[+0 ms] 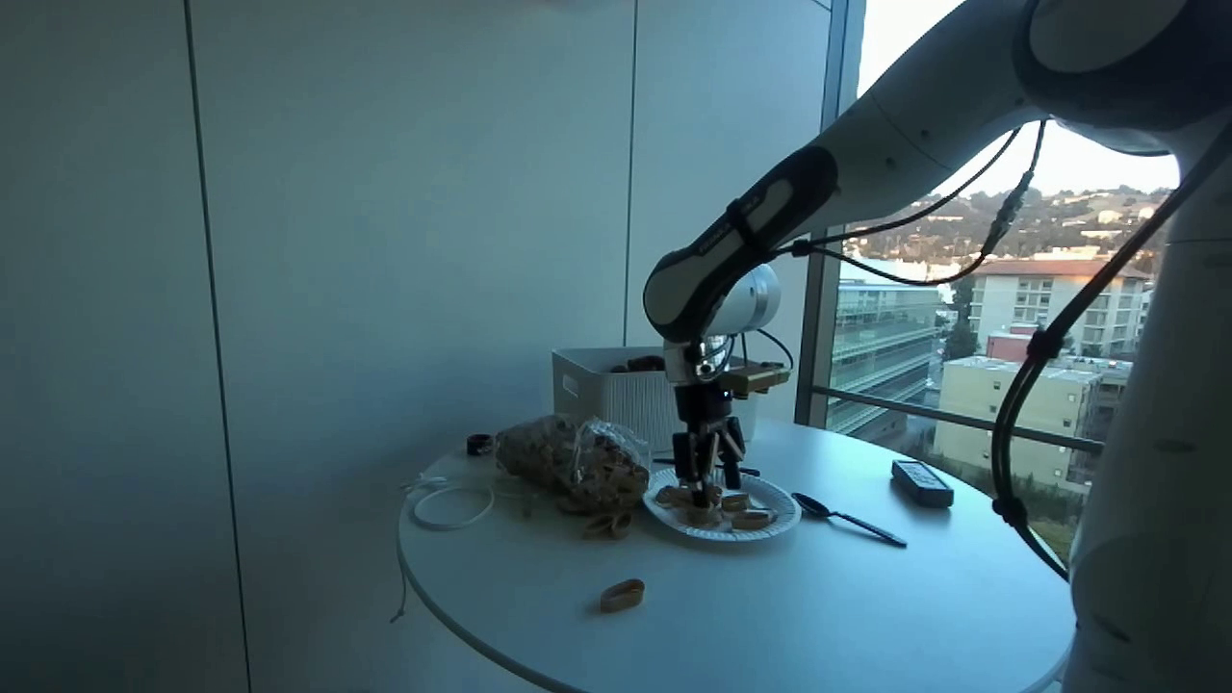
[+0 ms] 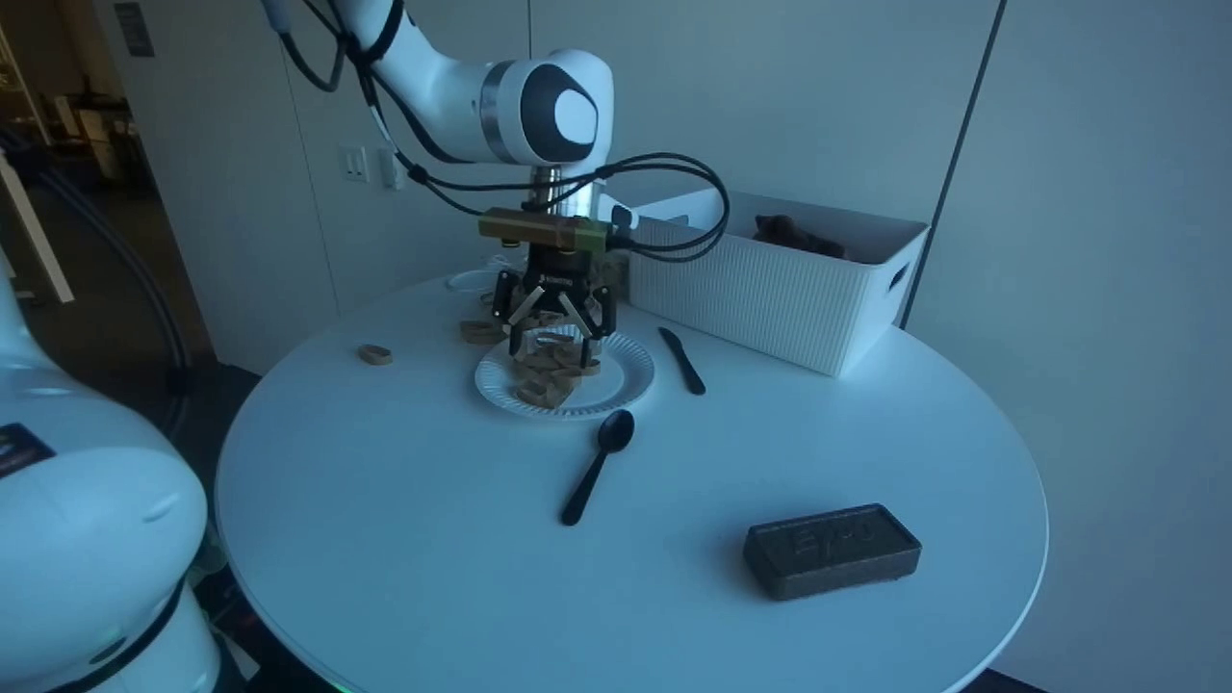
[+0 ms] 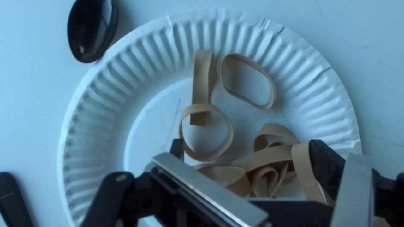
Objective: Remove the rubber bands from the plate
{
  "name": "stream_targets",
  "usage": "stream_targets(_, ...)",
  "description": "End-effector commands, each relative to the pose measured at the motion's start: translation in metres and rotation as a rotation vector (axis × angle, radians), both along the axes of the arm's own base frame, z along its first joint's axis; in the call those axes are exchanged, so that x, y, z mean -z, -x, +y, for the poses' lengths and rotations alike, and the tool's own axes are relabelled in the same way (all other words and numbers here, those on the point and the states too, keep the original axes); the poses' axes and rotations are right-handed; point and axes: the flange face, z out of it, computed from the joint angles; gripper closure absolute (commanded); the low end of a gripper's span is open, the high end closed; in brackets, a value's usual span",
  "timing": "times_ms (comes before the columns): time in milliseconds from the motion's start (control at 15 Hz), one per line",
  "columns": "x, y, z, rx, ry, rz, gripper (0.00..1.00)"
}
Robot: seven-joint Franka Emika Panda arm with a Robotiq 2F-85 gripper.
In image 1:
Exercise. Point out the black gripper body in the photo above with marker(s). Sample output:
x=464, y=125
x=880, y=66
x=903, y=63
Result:
x=707, y=407

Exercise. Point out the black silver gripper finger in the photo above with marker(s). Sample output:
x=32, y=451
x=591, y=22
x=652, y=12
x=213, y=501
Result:
x=691, y=462
x=729, y=451

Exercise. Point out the tan rubber band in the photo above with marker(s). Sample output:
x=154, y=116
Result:
x=757, y=513
x=609, y=526
x=720, y=513
x=677, y=494
x=613, y=597
x=688, y=517

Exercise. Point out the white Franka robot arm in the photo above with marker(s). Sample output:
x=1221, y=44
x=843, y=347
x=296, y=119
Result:
x=926, y=100

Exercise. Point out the white paper plate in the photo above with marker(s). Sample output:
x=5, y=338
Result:
x=784, y=511

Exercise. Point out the dark brown object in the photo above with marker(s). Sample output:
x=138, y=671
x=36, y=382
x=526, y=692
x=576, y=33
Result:
x=640, y=365

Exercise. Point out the black plastic spoon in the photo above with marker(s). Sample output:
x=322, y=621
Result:
x=808, y=504

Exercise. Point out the white storage box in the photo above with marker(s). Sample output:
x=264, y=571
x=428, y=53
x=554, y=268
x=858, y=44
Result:
x=600, y=389

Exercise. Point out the clear plastic bag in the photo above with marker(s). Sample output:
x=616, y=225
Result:
x=562, y=462

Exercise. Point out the metal balcony railing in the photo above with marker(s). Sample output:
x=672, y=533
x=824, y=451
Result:
x=898, y=407

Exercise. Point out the grey balcony building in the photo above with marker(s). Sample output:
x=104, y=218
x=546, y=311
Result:
x=888, y=347

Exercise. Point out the black rectangular block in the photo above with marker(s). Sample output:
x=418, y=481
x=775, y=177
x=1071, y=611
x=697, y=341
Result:
x=921, y=481

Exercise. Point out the small dark round object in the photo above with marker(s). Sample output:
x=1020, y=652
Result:
x=480, y=444

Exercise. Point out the beige flat roofed building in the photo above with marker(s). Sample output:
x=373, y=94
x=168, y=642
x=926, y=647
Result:
x=976, y=399

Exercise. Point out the red roofed white building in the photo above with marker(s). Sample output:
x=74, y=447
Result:
x=1015, y=311

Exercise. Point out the gold camera module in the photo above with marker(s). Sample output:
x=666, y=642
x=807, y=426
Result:
x=757, y=379

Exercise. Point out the grey window frame post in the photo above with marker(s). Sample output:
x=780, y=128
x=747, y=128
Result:
x=842, y=53

